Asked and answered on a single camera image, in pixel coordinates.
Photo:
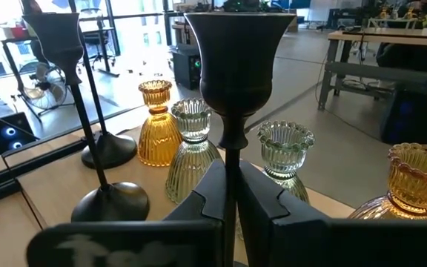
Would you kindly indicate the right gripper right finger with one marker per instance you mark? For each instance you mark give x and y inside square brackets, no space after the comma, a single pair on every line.
[273,237]

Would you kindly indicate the wooden desk grey legs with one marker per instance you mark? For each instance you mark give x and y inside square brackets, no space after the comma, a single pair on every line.
[384,39]

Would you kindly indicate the clear ribbed glass candle holder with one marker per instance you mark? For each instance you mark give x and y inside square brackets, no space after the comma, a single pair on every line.
[284,152]
[193,167]

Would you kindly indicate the amber ribbed glass candle holder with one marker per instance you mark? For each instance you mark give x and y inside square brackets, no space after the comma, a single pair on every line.
[417,178]
[159,141]

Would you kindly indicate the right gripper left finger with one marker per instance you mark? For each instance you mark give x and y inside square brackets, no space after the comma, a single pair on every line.
[206,207]

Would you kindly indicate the black computer tower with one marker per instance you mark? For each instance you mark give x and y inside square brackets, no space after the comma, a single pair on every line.
[184,70]

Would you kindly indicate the floor fan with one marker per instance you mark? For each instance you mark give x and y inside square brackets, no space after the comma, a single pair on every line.
[44,87]

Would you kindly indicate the person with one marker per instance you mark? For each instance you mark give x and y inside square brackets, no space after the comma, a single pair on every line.
[410,55]

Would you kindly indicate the dark cabinet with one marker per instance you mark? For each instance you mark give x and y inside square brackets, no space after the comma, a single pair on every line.
[417,118]

